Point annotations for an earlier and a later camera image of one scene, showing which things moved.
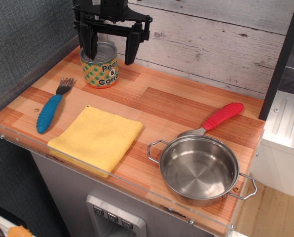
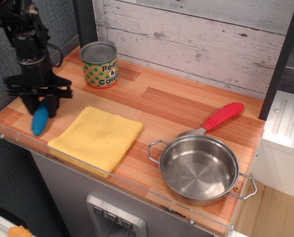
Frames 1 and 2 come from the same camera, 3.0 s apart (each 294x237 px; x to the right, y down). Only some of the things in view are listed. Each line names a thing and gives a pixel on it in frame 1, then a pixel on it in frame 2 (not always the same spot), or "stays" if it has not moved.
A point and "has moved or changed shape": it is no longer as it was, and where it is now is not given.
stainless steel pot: (200, 170) stays
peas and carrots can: (103, 72) stays
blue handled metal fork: (47, 110) has moved or changed shape
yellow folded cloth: (93, 141) stays
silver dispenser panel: (109, 220) stays
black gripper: (112, 16) to (36, 80)
